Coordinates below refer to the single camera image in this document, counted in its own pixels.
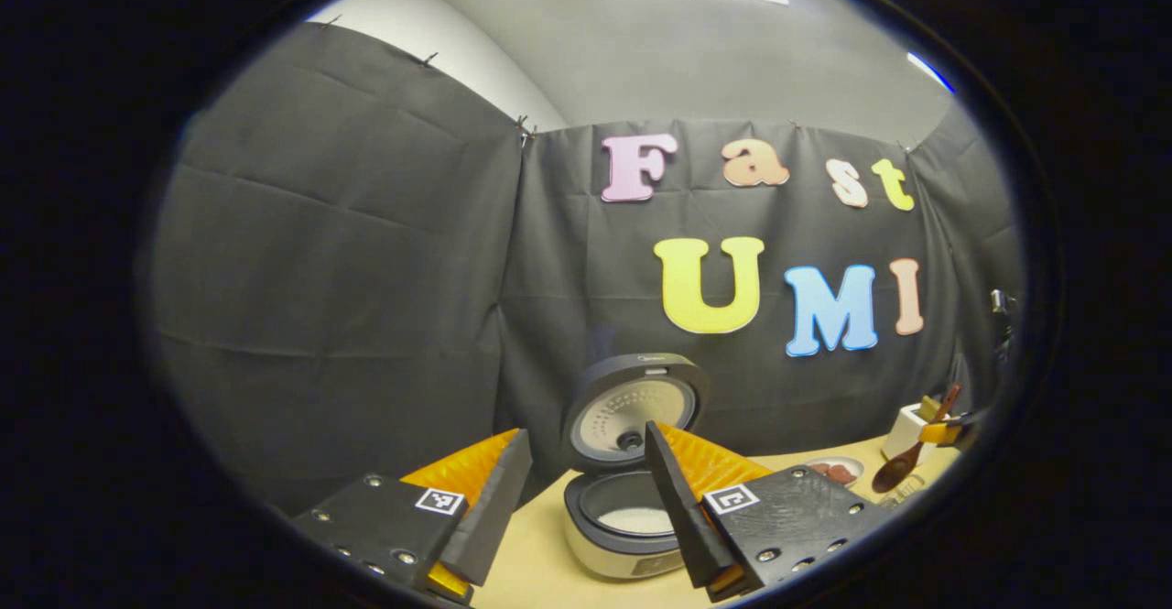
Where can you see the white rice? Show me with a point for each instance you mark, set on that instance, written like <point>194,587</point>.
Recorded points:
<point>636,520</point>

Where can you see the brown wooden spoon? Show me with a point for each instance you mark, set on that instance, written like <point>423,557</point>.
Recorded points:
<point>893,473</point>

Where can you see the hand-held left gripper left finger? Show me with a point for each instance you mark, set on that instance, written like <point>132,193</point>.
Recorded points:
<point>499,508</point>

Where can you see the white round plate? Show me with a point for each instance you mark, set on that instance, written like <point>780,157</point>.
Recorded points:
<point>856,473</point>

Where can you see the white toaster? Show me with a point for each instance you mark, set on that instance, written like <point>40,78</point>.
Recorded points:
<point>902,432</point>

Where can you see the black backdrop cloth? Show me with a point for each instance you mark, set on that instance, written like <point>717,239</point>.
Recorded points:
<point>348,270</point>

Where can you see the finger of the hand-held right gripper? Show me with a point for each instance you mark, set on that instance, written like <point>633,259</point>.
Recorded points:
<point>941,432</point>

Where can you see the brown toast slice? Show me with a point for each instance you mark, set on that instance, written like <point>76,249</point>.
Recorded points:
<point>928,407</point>

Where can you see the dark grey rice cooker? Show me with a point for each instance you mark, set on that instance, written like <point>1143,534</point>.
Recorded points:
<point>632,389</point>

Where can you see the small ceiling light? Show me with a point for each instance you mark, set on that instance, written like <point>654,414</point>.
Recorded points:
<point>929,71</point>

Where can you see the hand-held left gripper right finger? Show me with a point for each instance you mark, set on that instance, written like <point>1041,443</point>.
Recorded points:
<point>682,517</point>

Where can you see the red meat piece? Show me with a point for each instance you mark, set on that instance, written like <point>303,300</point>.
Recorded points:
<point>820,469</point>
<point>841,475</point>

